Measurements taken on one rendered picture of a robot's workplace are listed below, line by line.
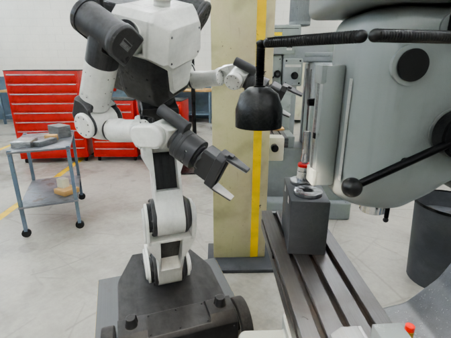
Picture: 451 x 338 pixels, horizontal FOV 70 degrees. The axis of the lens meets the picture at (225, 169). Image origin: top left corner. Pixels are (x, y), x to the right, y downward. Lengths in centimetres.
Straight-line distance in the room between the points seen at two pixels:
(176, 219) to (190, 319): 43
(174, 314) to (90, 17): 109
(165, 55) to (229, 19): 132
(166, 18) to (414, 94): 72
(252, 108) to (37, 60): 1037
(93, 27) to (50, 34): 964
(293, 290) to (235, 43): 172
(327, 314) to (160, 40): 86
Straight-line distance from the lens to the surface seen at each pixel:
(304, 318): 88
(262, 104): 47
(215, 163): 82
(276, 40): 47
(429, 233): 265
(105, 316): 178
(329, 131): 59
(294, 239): 107
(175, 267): 142
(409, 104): 54
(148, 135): 88
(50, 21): 1058
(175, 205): 119
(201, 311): 143
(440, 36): 44
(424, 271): 280
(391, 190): 59
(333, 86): 57
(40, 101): 579
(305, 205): 102
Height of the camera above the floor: 155
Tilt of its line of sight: 18 degrees down
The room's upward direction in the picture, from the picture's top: straight up
